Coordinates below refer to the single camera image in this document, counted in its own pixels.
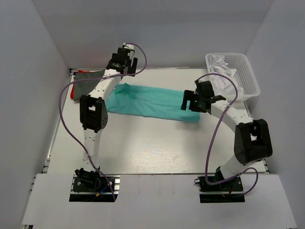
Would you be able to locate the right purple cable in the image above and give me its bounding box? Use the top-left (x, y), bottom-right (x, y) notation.
top-left (194, 73), bottom-right (259, 198)

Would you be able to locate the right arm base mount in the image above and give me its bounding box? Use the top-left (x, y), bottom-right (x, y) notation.
top-left (194, 176), bottom-right (245, 203)

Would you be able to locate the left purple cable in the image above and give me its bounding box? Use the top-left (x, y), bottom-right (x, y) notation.
top-left (58, 42), bottom-right (148, 201)

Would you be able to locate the crumpled white t shirt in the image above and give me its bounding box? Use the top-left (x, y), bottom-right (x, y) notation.
top-left (208, 54), bottom-right (244, 96)

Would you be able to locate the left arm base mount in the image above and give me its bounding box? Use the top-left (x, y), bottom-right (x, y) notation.
top-left (69, 168), bottom-right (120, 203)

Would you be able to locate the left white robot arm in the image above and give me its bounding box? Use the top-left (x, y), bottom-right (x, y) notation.
top-left (80, 43), bottom-right (138, 170)

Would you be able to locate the white plastic basket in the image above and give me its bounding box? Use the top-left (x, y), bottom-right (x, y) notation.
top-left (205, 52), bottom-right (260, 101)

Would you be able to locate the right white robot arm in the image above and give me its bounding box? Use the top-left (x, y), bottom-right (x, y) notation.
top-left (181, 81), bottom-right (273, 190)

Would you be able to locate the folded grey t shirt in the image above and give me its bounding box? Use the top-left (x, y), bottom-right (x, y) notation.
top-left (86, 70), bottom-right (105, 92)

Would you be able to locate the teal polo shirt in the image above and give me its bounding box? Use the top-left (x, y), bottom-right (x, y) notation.
top-left (106, 83), bottom-right (200, 123)

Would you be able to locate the purple cable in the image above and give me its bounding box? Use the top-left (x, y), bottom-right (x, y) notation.
top-left (194, 73), bottom-right (259, 198)
top-left (58, 42), bottom-right (148, 201)

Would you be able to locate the folded red t shirt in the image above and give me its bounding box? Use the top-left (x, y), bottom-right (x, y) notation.
top-left (70, 70), bottom-right (94, 101)

